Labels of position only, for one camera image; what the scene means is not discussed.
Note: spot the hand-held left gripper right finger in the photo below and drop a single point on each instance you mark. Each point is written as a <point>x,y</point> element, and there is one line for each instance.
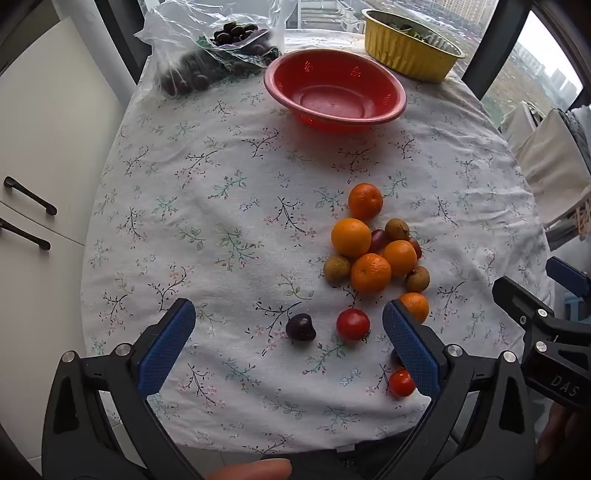
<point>411,350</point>

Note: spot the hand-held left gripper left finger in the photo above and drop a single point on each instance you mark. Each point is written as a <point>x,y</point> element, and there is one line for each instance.
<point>168,350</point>

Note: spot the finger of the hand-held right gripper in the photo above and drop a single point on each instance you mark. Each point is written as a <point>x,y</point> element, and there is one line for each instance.
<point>517,297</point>
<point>563,273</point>

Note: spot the small red cherry tomato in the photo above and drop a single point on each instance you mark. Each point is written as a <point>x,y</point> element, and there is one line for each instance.
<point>400,384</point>

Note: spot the small orange kumquat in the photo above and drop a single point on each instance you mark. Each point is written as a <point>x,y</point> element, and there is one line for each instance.
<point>416,307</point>

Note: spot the brown longan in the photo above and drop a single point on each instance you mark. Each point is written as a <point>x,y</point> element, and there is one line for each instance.
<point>418,279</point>
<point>337,269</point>
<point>397,229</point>

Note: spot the tangerine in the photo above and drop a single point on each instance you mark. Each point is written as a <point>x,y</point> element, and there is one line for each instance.
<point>371,273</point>
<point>365,201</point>
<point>400,257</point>

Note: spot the red grape tomato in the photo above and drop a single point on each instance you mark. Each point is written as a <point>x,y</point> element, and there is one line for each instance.
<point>416,248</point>
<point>378,240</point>

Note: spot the dark cherry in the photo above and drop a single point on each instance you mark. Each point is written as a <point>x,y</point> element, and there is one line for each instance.
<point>300,326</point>

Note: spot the smooth round orange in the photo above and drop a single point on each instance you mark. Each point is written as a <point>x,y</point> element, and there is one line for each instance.
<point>351,237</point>

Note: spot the red plastic colander basket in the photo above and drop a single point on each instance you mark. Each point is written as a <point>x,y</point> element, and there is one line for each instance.
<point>332,99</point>

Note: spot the person's right hand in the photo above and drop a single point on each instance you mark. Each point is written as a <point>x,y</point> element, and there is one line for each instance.
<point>558,434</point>

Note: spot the person's left hand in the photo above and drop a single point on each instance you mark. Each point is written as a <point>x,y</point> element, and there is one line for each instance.
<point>254,470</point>

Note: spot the blue plastic stool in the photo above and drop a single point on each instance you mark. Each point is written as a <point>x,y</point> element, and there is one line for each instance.
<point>579,309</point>

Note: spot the floral white tablecloth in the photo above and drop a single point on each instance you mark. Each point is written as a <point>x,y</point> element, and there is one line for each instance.
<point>231,184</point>

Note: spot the yellow foil container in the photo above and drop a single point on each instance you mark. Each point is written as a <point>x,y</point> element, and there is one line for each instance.
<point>406,57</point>

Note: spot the white cabinet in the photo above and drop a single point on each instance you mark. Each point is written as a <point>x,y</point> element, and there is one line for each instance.
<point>46,115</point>

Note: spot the pile of dark cherries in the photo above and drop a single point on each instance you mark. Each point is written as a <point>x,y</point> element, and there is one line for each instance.
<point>198,76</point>

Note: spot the clear plastic bag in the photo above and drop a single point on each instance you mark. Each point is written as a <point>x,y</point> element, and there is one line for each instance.
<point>175,27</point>

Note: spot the cluster of black grapes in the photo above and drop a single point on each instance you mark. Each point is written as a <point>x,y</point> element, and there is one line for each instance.
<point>238,33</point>

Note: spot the black window frame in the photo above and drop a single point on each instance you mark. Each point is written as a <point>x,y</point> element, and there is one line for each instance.
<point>122,37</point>
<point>503,50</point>

